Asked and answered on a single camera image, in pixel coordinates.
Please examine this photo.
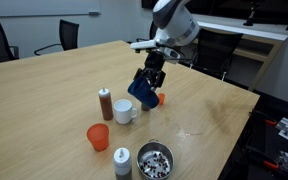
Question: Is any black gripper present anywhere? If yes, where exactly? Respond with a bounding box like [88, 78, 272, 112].
[133, 51, 167, 90]

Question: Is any blue plastic cup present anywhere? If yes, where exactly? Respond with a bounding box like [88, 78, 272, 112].
[127, 77, 161, 110]

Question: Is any brown sauce squeeze bottle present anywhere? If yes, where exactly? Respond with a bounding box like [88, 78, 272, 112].
[98, 87, 115, 122]

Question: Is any small orange plastic cup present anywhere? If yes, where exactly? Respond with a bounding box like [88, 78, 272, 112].
[157, 92, 167, 106]

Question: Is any white ceramic mug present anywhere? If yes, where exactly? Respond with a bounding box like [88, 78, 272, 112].
[113, 98, 140, 126]

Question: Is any large orange plastic cup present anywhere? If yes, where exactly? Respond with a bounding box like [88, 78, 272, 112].
[86, 122, 111, 153]

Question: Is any steel bowl with beans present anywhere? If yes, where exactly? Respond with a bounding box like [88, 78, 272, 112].
[136, 139, 176, 180]

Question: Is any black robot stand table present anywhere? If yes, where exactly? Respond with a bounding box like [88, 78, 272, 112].
[217, 89, 288, 180]

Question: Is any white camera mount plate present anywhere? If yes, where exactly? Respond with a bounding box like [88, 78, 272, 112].
[130, 39, 158, 52]

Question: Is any black wall screen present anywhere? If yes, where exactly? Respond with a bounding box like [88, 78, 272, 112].
[141, 0, 288, 33]

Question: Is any black camera stand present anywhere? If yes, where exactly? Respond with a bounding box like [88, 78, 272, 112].
[243, 0, 261, 27]

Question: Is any orange-handled bar clamp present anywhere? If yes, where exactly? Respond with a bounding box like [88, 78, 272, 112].
[245, 144, 280, 171]
[249, 109, 278, 128]

